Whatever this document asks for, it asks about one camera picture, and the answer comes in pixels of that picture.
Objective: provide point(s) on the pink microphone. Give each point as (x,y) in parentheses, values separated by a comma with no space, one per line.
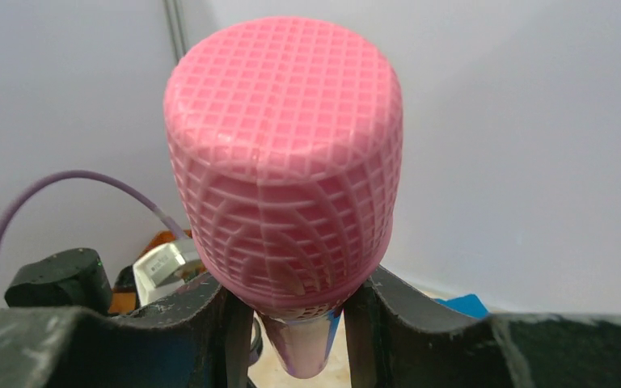
(285,136)

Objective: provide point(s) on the orange compartment tray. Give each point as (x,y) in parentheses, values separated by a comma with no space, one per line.
(124,290)

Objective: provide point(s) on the blue folded cloth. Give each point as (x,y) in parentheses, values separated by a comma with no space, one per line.
(469,305)

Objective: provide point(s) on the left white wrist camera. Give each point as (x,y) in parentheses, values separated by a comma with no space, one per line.
(166,264)

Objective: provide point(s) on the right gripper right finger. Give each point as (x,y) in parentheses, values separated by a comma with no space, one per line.
(399,337)

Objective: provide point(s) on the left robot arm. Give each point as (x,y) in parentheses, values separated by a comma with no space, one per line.
(75,277)

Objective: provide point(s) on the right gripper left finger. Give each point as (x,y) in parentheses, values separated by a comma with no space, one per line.
(198,336)

